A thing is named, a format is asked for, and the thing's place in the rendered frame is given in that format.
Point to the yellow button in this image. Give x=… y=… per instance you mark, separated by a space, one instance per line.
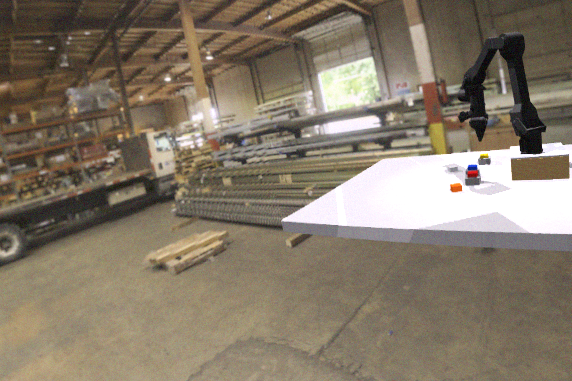
x=484 y=159

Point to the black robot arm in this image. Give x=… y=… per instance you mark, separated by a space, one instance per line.
x=523 y=115

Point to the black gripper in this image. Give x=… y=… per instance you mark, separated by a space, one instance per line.
x=479 y=121

